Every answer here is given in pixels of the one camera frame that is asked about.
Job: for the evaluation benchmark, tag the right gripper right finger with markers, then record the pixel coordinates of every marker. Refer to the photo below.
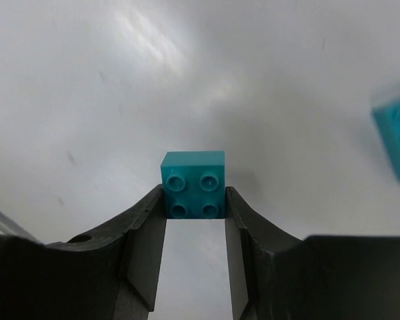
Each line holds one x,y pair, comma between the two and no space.
274,275

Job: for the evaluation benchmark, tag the small teal lego brick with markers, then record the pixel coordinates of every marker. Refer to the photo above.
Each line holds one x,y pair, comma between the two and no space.
194,184

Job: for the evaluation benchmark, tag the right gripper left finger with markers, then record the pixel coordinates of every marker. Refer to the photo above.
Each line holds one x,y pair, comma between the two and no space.
108,272

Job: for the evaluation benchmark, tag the teal long lego brick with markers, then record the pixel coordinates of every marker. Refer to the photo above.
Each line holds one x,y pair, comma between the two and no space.
387,120

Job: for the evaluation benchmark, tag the aluminium front rail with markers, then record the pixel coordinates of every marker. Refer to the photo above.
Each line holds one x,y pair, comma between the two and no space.
9,227

